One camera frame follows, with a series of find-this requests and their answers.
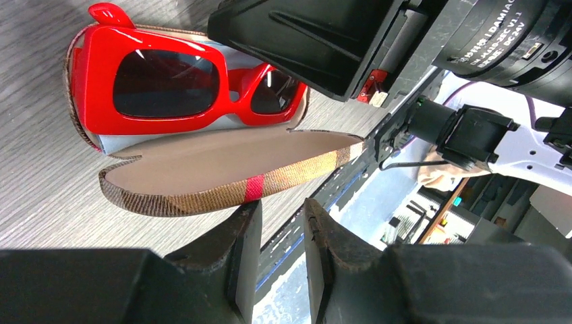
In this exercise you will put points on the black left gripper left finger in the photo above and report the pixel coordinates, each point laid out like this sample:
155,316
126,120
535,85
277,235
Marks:
210,280

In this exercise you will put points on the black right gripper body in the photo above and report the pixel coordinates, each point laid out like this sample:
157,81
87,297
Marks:
522,46

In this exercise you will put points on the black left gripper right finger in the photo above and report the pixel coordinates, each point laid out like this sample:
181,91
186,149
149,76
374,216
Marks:
351,281

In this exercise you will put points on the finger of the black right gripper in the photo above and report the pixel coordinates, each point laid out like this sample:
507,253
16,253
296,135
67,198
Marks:
324,44

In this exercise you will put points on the light blue cleaning cloth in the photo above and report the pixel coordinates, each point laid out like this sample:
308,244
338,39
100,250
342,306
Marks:
134,141

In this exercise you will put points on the red sunglasses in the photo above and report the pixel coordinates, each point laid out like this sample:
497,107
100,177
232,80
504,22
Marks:
111,22

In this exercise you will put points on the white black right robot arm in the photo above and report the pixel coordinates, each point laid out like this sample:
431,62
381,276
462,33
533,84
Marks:
475,136

